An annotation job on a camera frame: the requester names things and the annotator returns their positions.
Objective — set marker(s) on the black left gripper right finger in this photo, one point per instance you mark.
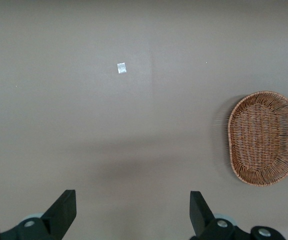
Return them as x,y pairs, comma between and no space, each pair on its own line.
201,217

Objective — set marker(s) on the brown woven wicker basket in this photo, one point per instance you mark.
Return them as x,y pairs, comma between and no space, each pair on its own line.
262,140

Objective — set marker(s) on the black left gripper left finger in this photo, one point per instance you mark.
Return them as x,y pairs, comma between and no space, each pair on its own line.
59,215

